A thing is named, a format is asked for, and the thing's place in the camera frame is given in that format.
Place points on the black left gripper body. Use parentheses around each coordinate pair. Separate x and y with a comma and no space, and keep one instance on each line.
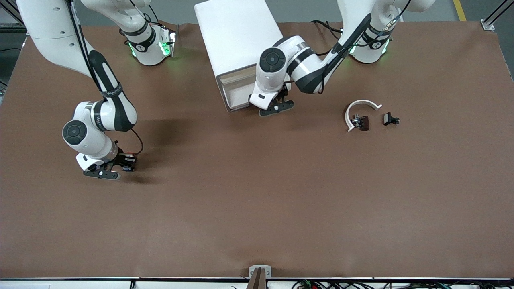
(284,92)

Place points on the red emergency stop button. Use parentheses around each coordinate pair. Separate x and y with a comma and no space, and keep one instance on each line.
(131,157)

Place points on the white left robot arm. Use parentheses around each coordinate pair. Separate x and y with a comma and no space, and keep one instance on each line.
(305,68)

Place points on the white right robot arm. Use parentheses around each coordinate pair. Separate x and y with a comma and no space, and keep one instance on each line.
(52,32)

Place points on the white curved pipe clamp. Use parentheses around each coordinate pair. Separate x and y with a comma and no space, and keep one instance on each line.
(352,106)

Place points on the brown cylinder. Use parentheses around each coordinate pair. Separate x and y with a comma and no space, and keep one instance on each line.
(364,123)

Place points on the brown table cover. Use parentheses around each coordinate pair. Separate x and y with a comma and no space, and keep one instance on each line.
(257,200)

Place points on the yellow floor tape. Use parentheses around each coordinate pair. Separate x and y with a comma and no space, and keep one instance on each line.
(460,10)

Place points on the metal table edge rail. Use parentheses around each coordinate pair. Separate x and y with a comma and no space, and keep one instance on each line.
(80,278)

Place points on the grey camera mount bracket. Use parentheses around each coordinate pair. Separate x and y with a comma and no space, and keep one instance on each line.
(260,268)

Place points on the brown camera post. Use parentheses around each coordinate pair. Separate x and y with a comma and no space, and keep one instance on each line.
(257,283)

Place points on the aluminium frame profile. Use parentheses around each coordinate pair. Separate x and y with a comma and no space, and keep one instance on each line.
(489,25)
(13,9)

